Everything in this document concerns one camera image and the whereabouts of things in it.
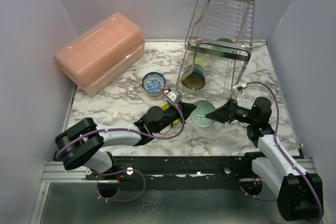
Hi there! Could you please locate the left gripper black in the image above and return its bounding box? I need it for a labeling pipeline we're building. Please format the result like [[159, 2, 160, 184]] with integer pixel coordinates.
[[153, 100, 196, 134]]

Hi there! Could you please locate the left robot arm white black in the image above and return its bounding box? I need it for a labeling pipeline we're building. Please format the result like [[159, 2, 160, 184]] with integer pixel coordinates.
[[55, 102, 196, 179]]

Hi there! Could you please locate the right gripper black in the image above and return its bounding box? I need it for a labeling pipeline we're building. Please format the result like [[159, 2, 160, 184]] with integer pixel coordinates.
[[206, 98, 256, 124]]

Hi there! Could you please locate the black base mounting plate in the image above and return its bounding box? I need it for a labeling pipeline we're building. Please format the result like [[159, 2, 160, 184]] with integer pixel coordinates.
[[84, 150, 263, 197]]

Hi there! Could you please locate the white grey bottom bowl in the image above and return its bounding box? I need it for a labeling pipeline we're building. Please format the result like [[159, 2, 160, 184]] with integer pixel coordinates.
[[187, 52, 196, 63]]

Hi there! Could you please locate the grey patterned bowl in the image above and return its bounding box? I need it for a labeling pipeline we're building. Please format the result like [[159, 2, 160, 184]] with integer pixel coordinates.
[[190, 100, 215, 128]]

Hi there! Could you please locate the lime green white bowl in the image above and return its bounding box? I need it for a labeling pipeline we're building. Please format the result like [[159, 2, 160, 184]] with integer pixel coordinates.
[[195, 57, 210, 68]]

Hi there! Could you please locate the pink plastic storage box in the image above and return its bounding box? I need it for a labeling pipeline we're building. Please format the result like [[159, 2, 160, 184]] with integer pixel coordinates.
[[55, 13, 145, 97]]

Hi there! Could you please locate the yellow-green bottom bowl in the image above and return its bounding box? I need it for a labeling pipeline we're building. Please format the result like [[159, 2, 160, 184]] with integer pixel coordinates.
[[161, 102, 172, 111]]

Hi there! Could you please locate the stainless steel dish rack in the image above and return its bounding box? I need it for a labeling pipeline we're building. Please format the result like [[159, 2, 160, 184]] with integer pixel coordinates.
[[175, 0, 255, 97]]

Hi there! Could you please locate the dark teal beige bowl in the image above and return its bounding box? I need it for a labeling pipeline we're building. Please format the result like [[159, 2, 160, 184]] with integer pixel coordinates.
[[181, 67, 206, 90]]

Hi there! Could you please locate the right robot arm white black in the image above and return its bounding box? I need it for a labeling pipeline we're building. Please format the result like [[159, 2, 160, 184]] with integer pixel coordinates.
[[206, 97, 323, 221]]

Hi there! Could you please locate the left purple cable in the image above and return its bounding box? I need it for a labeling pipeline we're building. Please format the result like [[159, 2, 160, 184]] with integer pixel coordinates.
[[56, 91, 185, 203]]

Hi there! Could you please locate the mint green brown-rimmed bowl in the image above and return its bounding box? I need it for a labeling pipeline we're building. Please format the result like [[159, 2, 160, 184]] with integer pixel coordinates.
[[212, 37, 234, 53]]

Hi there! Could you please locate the blue white patterned bowl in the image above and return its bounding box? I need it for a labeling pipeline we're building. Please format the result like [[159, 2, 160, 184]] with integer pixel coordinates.
[[142, 72, 166, 95]]

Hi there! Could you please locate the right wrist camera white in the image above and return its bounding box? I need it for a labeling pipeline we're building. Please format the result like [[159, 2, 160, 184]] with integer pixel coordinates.
[[233, 83, 247, 102]]

